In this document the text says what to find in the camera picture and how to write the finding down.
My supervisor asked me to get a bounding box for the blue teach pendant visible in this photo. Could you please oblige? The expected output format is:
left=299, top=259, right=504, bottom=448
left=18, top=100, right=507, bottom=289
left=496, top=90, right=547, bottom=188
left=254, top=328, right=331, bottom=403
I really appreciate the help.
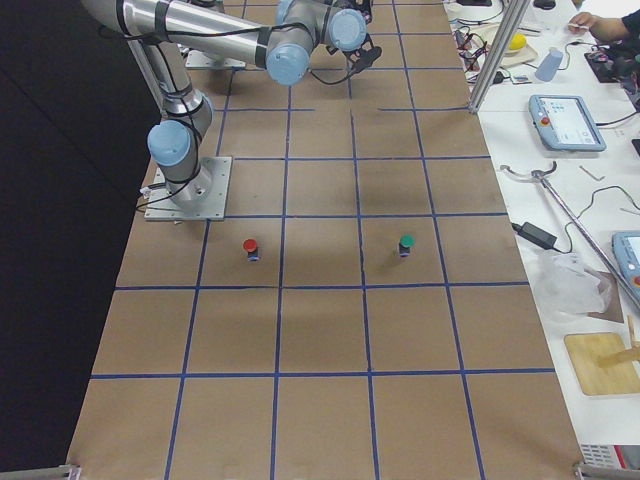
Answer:
left=528, top=95, right=607, bottom=152
left=612, top=231, right=639, bottom=309

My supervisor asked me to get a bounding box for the metal reacher stick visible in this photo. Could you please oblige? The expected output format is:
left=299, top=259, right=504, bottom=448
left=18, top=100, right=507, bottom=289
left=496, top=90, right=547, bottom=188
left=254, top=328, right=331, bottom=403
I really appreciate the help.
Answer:
left=499, top=161, right=639, bottom=310

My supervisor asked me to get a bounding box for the yellow lemon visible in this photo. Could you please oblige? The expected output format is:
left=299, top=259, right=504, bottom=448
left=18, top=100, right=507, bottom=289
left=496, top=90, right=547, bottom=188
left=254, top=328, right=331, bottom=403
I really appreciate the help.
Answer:
left=507, top=33, right=527, bottom=53

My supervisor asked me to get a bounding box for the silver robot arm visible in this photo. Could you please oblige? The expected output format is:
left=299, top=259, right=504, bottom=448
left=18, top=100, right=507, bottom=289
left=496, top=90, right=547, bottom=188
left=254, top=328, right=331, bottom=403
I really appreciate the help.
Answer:
left=83, top=0, right=382, bottom=221

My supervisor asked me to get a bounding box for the person's hand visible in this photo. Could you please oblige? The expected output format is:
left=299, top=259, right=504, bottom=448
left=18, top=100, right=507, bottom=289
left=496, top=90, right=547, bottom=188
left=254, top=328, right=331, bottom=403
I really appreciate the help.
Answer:
left=567, top=12, right=603, bottom=37

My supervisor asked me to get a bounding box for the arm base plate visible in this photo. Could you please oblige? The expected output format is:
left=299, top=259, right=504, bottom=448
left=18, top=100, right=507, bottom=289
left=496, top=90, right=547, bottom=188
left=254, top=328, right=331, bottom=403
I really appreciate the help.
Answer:
left=142, top=156, right=233, bottom=221
left=186, top=49, right=246, bottom=70

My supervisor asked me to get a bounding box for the clear plastic bag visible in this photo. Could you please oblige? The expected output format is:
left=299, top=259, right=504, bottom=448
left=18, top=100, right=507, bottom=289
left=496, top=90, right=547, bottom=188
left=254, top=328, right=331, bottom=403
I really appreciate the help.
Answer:
left=525, top=251, right=615, bottom=323

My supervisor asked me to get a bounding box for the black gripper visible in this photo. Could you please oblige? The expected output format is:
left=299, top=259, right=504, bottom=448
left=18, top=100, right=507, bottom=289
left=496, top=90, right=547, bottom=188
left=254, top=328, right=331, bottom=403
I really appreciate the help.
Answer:
left=325, top=1, right=375, bottom=69

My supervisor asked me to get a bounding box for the wooden board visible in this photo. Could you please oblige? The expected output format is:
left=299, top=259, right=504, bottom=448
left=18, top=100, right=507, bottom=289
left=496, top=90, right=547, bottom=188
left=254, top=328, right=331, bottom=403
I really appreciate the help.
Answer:
left=564, top=333, right=639, bottom=396

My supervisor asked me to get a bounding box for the beige tray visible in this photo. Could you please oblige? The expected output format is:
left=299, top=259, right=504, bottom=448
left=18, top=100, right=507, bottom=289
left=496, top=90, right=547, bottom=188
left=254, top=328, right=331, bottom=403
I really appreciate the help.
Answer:
left=471, top=24, right=538, bottom=68

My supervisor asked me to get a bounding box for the aluminium frame post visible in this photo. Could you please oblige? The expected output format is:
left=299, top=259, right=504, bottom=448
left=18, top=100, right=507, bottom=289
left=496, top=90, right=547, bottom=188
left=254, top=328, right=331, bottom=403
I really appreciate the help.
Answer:
left=468, top=0, right=529, bottom=114

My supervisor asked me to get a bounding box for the translucent blue cup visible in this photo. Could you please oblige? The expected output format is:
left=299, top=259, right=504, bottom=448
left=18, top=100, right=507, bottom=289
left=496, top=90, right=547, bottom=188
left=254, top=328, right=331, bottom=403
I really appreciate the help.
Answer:
left=534, top=47, right=566, bottom=83

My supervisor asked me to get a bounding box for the black power adapter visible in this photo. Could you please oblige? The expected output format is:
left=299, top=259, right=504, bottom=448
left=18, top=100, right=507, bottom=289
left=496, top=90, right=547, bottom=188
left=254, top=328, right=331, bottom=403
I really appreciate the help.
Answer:
left=515, top=222, right=557, bottom=250

